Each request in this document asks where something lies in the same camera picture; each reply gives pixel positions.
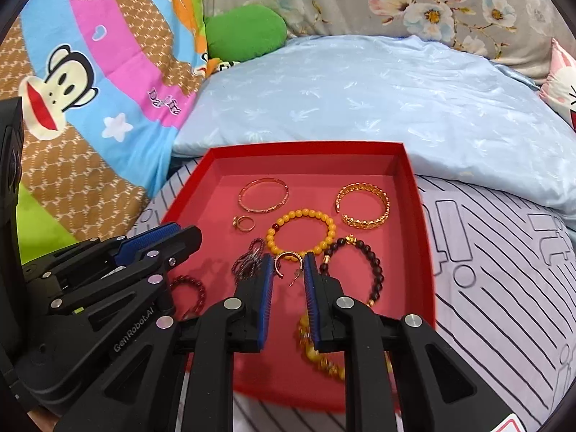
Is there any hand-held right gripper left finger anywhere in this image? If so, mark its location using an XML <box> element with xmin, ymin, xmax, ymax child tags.
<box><xmin>54</xmin><ymin>253</ymin><xmax>274</xmax><ymax>432</ymax></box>

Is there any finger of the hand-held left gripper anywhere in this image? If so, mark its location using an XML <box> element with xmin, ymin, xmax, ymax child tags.
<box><xmin>49</xmin><ymin>226</ymin><xmax>202</xmax><ymax>356</ymax></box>
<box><xmin>27</xmin><ymin>222</ymin><xmax>181</xmax><ymax>289</ymax></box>

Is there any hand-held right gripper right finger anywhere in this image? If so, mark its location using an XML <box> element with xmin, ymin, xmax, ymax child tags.
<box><xmin>303</xmin><ymin>253</ymin><xmax>514</xmax><ymax>432</ymax></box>

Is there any dark red string bracelet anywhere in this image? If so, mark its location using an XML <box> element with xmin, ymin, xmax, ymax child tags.
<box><xmin>231</xmin><ymin>238</ymin><xmax>266</xmax><ymax>282</ymax></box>

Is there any red and gold bead bracelet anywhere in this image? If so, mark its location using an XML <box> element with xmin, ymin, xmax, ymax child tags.
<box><xmin>294</xmin><ymin>315</ymin><xmax>347</xmax><ymax>381</ymax></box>

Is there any gold hoop earring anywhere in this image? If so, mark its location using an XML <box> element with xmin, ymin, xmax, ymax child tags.
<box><xmin>274</xmin><ymin>252</ymin><xmax>307</xmax><ymax>288</ymax></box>

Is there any dark red bead bracelet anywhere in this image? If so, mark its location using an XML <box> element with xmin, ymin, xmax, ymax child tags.
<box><xmin>168</xmin><ymin>274</ymin><xmax>206</xmax><ymax>320</ymax></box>

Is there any yellow bead bracelet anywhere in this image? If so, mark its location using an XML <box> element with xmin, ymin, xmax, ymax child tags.
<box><xmin>265</xmin><ymin>208</ymin><xmax>337</xmax><ymax>257</ymax></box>

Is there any dark bead bracelet gold charm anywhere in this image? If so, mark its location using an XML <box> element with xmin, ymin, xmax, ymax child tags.
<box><xmin>320</xmin><ymin>234</ymin><xmax>385</xmax><ymax>309</ymax></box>

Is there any red cardboard box tray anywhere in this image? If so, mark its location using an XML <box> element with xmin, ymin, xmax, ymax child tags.
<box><xmin>159</xmin><ymin>141</ymin><xmax>439</xmax><ymax>414</ymax></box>

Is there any thin gold bangle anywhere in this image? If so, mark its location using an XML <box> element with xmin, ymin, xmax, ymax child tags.
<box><xmin>238</xmin><ymin>179</ymin><xmax>289</xmax><ymax>213</ymax></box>

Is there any cartoon monkey printed blanket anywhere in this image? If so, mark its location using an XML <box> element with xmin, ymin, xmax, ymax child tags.
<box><xmin>0</xmin><ymin>0</ymin><xmax>212</xmax><ymax>244</ymax></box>

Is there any light blue pillow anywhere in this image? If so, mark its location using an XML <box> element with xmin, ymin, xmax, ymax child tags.
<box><xmin>172</xmin><ymin>35</ymin><xmax>576</xmax><ymax>221</ymax></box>

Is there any green pillow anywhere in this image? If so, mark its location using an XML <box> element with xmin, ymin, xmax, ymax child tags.
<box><xmin>204</xmin><ymin>4</ymin><xmax>289</xmax><ymax>63</ymax></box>

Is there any pink cat face pillow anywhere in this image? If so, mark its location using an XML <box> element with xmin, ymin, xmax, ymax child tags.
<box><xmin>539</xmin><ymin>38</ymin><xmax>576</xmax><ymax>133</ymax></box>

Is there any chunky gold chain bangle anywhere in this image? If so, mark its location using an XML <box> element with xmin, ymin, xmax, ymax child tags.
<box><xmin>334</xmin><ymin>183</ymin><xmax>390</xmax><ymax>230</ymax></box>

